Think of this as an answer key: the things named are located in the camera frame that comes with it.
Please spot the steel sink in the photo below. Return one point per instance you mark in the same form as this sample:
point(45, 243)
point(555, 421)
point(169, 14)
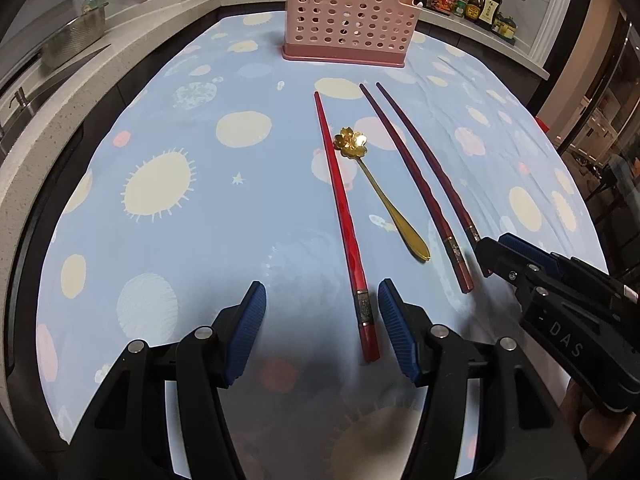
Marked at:
point(45, 90)

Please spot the dark red chopstick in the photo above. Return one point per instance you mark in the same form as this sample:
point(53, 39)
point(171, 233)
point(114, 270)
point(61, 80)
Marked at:
point(468, 230)
point(452, 252)

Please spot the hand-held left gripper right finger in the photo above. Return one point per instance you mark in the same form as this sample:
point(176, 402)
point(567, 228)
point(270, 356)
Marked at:
point(397, 332)

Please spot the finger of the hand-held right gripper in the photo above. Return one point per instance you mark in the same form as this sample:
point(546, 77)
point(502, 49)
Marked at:
point(502, 262)
point(530, 250)

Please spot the gold flower spoon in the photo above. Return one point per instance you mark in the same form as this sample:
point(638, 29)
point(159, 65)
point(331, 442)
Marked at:
point(410, 240)

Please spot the small seasoning jars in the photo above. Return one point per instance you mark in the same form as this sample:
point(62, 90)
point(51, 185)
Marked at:
point(505, 27)

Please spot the yellow cap sauce bottle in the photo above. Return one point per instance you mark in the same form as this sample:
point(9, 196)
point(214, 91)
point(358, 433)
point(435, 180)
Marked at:
point(475, 5)

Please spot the dark soy sauce bottle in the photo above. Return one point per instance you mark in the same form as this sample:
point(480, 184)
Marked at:
point(489, 10)

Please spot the small sink tap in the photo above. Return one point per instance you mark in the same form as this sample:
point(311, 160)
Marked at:
point(20, 100)

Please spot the green dish soap bottle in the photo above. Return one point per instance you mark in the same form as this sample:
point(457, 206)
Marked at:
point(91, 4)

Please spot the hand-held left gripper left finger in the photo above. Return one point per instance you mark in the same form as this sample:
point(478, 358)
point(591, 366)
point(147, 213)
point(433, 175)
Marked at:
point(245, 330)

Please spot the pink perforated utensil holder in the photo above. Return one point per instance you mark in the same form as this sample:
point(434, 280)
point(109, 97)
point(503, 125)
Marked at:
point(345, 20)

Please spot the blue dotted tablecloth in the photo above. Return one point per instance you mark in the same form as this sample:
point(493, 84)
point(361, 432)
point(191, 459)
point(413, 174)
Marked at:
point(200, 240)

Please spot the person's right hand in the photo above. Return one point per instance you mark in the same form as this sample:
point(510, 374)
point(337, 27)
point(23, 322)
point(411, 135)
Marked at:
point(605, 430)

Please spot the black framed glass door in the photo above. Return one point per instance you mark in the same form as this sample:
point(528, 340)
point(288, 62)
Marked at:
point(600, 135)

